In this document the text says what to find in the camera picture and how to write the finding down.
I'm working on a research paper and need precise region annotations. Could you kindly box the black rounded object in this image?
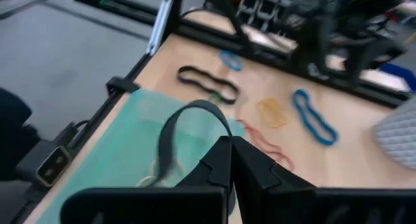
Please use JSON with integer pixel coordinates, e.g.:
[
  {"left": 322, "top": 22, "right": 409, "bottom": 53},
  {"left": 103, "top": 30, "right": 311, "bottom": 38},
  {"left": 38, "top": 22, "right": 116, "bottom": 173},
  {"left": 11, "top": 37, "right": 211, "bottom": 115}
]
[{"left": 0, "top": 87, "right": 42, "bottom": 182}]

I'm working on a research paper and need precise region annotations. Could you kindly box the black camera cable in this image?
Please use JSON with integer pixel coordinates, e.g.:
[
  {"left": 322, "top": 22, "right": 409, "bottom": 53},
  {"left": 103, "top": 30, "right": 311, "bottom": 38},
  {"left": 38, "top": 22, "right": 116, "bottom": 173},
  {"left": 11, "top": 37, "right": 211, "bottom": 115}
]
[{"left": 61, "top": 119, "right": 90, "bottom": 143}]

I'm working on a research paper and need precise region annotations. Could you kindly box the grey plastic crate rack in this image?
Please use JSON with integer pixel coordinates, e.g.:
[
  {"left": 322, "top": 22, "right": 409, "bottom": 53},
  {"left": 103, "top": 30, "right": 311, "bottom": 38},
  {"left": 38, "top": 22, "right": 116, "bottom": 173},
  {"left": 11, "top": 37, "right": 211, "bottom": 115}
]
[{"left": 235, "top": 0, "right": 303, "bottom": 35}]

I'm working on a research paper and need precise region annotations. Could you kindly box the black floor stand rail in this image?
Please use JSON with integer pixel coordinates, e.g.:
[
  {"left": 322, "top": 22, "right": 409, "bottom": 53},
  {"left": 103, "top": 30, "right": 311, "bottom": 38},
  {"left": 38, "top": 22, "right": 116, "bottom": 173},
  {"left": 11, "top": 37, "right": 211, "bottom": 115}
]
[{"left": 73, "top": 0, "right": 159, "bottom": 23}]

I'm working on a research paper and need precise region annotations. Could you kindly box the teal translucent plastic bin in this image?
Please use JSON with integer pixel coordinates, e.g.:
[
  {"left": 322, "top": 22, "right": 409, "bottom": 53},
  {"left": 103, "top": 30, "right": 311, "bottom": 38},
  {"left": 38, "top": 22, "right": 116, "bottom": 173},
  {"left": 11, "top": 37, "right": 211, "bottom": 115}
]
[{"left": 35, "top": 87, "right": 246, "bottom": 224}]

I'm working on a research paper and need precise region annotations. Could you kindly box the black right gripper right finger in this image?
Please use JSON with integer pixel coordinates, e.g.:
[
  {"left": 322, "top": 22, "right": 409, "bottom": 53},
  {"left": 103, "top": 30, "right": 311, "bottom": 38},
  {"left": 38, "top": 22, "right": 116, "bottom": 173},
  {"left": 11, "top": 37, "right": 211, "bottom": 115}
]
[{"left": 232, "top": 136, "right": 416, "bottom": 224}]

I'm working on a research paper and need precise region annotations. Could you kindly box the green rubber band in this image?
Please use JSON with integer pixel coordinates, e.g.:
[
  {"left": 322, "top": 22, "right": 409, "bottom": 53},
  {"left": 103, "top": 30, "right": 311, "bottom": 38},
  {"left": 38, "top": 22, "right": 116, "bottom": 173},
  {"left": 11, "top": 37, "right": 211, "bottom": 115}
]
[{"left": 207, "top": 91, "right": 228, "bottom": 105}]

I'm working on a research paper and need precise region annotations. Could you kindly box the silver metal bracket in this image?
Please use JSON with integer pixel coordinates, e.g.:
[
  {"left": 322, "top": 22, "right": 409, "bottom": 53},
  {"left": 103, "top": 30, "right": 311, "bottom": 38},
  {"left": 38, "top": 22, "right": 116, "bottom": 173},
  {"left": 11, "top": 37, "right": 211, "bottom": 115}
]
[{"left": 146, "top": 0, "right": 176, "bottom": 56}]

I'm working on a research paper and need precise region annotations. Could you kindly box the orange rubber band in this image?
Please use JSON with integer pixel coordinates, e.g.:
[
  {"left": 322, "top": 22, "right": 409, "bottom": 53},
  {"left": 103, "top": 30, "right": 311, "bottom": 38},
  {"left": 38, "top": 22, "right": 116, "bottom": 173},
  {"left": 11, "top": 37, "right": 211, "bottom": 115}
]
[{"left": 256, "top": 97, "right": 289, "bottom": 129}]

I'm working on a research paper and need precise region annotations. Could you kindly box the blue plastic storage bin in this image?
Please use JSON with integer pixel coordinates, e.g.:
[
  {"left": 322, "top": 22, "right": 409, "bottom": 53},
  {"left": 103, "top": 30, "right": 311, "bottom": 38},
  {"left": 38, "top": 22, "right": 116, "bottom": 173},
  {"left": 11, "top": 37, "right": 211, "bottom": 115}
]
[{"left": 378, "top": 63, "right": 416, "bottom": 93}]

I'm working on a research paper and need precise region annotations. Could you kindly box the wide black rubber band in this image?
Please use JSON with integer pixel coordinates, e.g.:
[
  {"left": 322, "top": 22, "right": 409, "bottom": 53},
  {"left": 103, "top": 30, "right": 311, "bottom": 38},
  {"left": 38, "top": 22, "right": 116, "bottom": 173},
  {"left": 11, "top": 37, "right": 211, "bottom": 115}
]
[{"left": 155, "top": 99, "right": 233, "bottom": 186}]

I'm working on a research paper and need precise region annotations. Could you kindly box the black aluminium table frame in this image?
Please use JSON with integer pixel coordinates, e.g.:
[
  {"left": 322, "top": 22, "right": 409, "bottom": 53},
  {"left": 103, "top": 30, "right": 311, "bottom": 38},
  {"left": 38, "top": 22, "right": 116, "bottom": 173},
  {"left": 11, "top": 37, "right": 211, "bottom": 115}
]
[{"left": 9, "top": 0, "right": 416, "bottom": 224}]

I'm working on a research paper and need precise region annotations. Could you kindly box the small light blue rubber band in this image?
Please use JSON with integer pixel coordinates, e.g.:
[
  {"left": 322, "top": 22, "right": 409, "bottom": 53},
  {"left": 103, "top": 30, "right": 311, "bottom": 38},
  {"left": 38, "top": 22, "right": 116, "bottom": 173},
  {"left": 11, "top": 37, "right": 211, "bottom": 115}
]
[{"left": 219, "top": 50, "right": 244, "bottom": 72}]

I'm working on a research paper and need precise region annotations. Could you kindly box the red rubber band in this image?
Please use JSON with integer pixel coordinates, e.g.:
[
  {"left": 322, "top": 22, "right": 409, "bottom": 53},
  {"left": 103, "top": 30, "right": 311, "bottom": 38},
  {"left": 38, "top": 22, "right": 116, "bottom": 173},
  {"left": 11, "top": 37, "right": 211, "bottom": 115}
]
[{"left": 237, "top": 119, "right": 296, "bottom": 173}]

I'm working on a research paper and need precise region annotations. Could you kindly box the black frame clamp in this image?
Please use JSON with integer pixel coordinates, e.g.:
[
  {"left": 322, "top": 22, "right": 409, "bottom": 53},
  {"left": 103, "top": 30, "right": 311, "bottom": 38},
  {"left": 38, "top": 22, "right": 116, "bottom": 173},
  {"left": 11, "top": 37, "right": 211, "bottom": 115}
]
[{"left": 105, "top": 75, "right": 140, "bottom": 95}]

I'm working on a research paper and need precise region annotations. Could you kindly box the succulent in grey patterned pot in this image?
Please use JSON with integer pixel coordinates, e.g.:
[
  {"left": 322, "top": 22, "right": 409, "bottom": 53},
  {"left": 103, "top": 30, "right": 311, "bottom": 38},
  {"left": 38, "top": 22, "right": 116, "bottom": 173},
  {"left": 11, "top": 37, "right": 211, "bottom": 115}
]
[{"left": 373, "top": 97, "right": 416, "bottom": 169}]

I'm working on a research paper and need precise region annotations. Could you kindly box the large thin black rubber band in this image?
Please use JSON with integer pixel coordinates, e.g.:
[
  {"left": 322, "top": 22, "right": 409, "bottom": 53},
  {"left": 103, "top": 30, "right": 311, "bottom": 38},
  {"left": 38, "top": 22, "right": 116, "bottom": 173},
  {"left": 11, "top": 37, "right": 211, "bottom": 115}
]
[{"left": 177, "top": 65, "right": 241, "bottom": 105}]

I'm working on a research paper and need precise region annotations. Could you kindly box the large blue rubber band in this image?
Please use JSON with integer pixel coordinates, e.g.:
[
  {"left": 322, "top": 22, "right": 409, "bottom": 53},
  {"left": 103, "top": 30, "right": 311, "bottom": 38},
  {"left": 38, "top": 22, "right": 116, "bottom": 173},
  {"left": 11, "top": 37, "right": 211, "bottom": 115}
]
[{"left": 291, "top": 88, "right": 339, "bottom": 147}]

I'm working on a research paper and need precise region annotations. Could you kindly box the large cream rubber band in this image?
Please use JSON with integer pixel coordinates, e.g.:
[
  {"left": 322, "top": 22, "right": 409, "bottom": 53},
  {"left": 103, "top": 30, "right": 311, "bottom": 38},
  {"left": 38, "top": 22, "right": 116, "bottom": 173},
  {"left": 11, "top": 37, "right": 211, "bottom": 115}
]
[{"left": 135, "top": 160, "right": 185, "bottom": 188}]

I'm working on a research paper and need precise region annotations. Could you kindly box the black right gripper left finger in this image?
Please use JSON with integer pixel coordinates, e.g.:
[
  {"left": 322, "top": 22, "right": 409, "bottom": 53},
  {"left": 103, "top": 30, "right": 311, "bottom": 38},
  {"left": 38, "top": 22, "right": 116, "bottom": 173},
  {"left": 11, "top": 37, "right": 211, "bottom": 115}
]
[{"left": 60, "top": 136, "right": 235, "bottom": 224}]

